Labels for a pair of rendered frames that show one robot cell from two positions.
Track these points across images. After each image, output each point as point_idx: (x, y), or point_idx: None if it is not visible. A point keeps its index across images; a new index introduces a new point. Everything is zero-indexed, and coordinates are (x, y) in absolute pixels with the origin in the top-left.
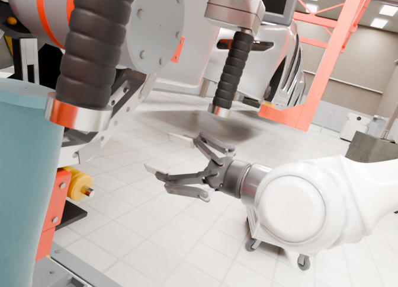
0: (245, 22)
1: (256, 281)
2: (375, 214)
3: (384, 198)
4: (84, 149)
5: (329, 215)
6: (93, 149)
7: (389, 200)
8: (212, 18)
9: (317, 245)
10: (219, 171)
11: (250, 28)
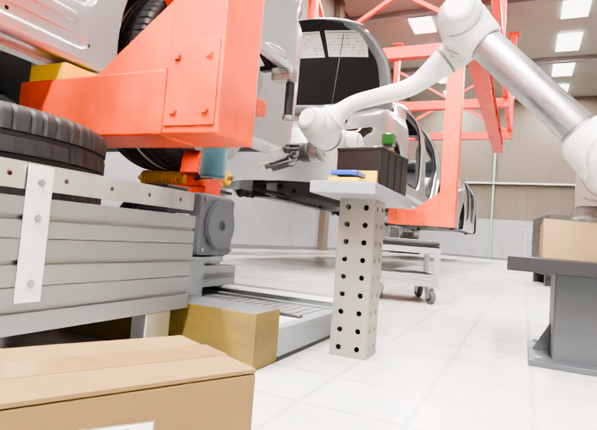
0: (288, 76)
1: (378, 305)
2: (337, 115)
3: (338, 110)
4: (227, 151)
5: (315, 114)
6: (231, 154)
7: (339, 110)
8: (274, 79)
9: (316, 125)
10: (297, 152)
11: (290, 78)
